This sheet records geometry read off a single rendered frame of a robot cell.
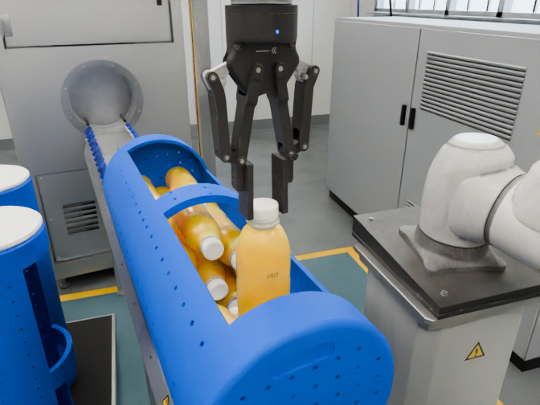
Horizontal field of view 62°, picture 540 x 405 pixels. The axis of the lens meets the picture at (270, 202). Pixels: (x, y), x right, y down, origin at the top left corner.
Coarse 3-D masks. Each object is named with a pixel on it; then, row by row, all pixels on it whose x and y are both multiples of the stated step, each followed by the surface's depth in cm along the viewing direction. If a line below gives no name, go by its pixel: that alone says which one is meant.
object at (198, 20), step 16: (192, 0) 165; (192, 16) 168; (192, 32) 171; (208, 32) 172; (192, 48) 175; (208, 48) 174; (208, 64) 176; (208, 112) 184; (208, 128) 186; (208, 144) 189; (208, 160) 192
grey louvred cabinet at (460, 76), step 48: (336, 48) 335; (384, 48) 274; (432, 48) 232; (480, 48) 202; (528, 48) 178; (336, 96) 346; (384, 96) 281; (432, 96) 236; (480, 96) 204; (528, 96) 181; (336, 144) 356; (384, 144) 288; (432, 144) 242; (528, 144) 183; (336, 192) 368; (384, 192) 296; (528, 336) 196
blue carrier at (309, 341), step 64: (128, 192) 98; (192, 192) 85; (128, 256) 87; (192, 320) 58; (256, 320) 52; (320, 320) 51; (192, 384) 52; (256, 384) 50; (320, 384) 55; (384, 384) 61
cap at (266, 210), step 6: (258, 198) 56; (264, 198) 56; (270, 198) 56; (258, 204) 55; (264, 204) 55; (270, 204) 55; (276, 204) 55; (258, 210) 53; (264, 210) 53; (270, 210) 53; (276, 210) 54; (258, 216) 54; (264, 216) 53; (270, 216) 54; (276, 216) 55; (258, 222) 54; (264, 222) 54; (270, 222) 54
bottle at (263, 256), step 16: (256, 224) 54; (272, 224) 54; (240, 240) 56; (256, 240) 54; (272, 240) 54; (240, 256) 56; (256, 256) 54; (272, 256) 54; (288, 256) 56; (240, 272) 56; (256, 272) 55; (272, 272) 55; (288, 272) 57; (240, 288) 58; (256, 288) 56; (272, 288) 56; (288, 288) 58; (240, 304) 59; (256, 304) 57
